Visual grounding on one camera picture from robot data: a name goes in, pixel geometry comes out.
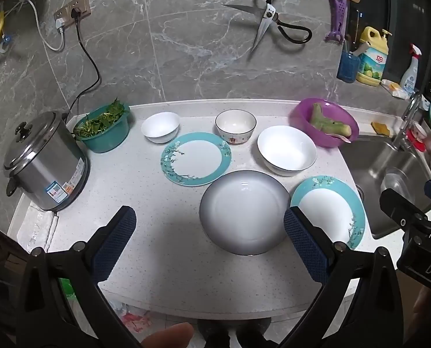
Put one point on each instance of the steel faucet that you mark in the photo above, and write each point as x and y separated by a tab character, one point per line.
405	123

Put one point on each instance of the small white bowl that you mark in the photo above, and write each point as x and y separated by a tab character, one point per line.
161	127

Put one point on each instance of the steel sink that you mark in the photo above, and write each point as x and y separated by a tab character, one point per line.
371	163

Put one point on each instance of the red white cup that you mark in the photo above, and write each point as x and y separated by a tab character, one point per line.
418	134

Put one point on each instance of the patterned white bowl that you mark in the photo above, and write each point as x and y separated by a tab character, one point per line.
235	123

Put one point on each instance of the white cloth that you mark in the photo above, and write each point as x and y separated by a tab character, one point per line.
37	228

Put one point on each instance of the teal floral rim plate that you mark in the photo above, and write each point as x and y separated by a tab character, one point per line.
327	210
195	159

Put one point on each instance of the white spray bottle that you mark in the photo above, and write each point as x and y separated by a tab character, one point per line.
409	79

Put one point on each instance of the white yellow scrub pad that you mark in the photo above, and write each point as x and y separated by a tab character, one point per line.
393	87

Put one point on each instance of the wall power outlet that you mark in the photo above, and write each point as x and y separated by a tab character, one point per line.
83	5

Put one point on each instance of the green plastic basin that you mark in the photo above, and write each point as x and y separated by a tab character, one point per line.
106	142

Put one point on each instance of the yellow sponge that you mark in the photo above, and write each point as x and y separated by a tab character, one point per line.
380	127

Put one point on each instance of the peeled green stem vegetable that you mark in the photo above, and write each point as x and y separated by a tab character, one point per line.
324	123

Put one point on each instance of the grey rim deep plate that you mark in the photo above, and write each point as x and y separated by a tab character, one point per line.
244	210

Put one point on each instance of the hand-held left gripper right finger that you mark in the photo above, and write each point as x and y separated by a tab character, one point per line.
306	246

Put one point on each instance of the yellow detergent bottle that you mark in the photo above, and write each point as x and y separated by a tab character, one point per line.
371	65

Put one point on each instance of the blue utensil holder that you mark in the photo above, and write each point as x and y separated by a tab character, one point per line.
347	69

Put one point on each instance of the steel rice cooker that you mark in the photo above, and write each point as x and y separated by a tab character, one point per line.
45	166

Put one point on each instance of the chopped green vegetables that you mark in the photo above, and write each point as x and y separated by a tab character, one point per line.
99	121

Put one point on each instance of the purple peeler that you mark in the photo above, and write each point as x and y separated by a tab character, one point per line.
336	14

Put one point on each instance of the purple plastic basin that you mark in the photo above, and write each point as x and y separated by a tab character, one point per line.
302	119

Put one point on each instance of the steel dish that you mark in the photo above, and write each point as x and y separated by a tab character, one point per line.
398	185

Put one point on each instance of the large white bowl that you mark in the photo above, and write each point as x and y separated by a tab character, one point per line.
286	148

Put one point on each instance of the person's left hand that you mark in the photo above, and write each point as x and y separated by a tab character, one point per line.
172	335

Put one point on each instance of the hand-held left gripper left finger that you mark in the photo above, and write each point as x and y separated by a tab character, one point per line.
116	241

